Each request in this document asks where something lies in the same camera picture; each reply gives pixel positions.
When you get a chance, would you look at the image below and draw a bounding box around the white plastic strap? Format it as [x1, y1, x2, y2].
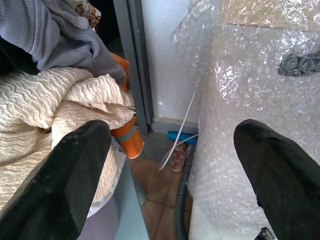
[158, 91, 200, 172]

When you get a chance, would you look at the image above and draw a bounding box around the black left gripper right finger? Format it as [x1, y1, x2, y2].
[233, 118, 320, 240]

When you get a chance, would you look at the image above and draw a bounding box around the grey door frame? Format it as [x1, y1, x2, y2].
[112, 0, 155, 136]

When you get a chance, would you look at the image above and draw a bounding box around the light blue grey garment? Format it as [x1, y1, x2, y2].
[0, 0, 128, 86]

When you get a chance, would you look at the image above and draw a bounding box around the small patterned slipper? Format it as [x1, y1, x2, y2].
[170, 142, 187, 173]

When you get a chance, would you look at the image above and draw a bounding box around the blue plastic object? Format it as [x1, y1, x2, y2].
[167, 130, 199, 145]

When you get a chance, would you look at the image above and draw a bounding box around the clear bubble wrap sheet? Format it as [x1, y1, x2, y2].
[171, 0, 320, 240]

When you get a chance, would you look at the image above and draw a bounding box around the cloth with bear print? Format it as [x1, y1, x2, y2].
[65, 0, 102, 29]

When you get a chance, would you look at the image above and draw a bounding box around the cream textured cloth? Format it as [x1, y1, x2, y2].
[0, 66, 136, 213]

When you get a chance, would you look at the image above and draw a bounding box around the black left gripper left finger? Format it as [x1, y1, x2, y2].
[0, 119, 112, 240]

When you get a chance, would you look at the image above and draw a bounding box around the dark grey hose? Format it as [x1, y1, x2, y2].
[174, 144, 197, 240]

